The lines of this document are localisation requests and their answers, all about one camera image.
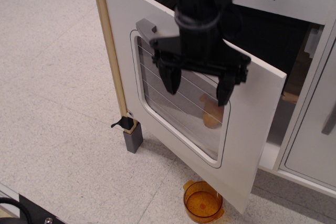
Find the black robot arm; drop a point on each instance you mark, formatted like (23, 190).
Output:
(202, 15)

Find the white oven door with window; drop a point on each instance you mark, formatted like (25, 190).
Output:
(226, 157)

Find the orange toy chicken drumstick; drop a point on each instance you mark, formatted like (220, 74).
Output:
(212, 113)

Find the white toy oven cabinet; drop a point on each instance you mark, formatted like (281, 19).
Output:
(290, 35)

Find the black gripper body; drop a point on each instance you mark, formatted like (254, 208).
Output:
(201, 51)

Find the white right cabinet door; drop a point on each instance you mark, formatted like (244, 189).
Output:
(311, 154)

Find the grey oven door handle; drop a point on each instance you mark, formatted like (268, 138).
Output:
(152, 29)

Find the grey cabinet leg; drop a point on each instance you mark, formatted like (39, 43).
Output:
(134, 140)

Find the orange transparent toy pot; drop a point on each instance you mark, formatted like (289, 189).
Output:
(202, 203)

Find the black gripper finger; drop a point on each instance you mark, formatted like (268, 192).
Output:
(171, 77)
(225, 88)

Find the black robot base with cable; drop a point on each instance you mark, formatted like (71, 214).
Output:
(29, 212)

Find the grey right door handle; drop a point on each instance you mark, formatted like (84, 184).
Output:
(329, 124)

